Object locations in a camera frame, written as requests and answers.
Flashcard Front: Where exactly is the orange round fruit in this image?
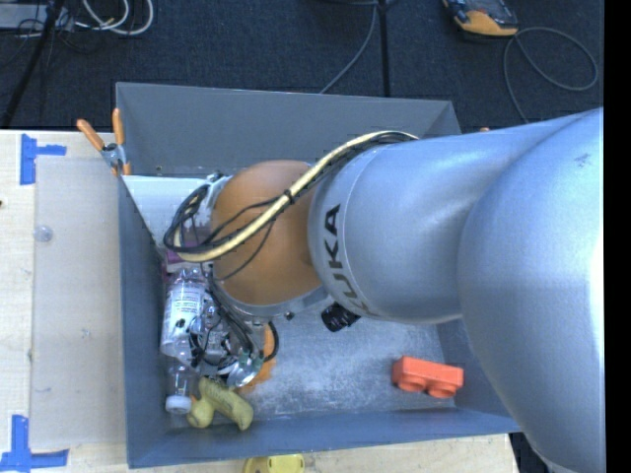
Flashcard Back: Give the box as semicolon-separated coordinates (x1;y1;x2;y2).
236;323;278;390

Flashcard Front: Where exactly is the clear plastic bottle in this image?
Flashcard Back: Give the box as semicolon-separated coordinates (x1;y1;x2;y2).
158;263;219;416

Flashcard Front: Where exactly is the purple packet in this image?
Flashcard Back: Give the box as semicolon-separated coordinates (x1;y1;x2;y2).
164;247;199;274

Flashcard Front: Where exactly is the grey metal bin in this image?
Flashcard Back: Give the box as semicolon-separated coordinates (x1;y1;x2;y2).
113;82;523;470

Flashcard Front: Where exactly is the pale flat board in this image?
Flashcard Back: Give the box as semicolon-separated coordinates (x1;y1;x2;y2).
28;157;126;455

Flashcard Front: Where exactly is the orange toy brick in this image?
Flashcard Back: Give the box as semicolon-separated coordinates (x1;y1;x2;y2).
390;355;465;400

